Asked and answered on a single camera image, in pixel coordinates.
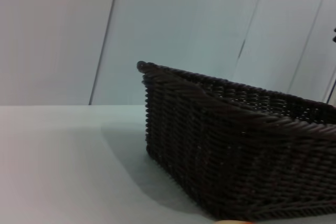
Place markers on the dark brown woven wicker basket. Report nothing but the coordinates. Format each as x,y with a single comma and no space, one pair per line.
236,155

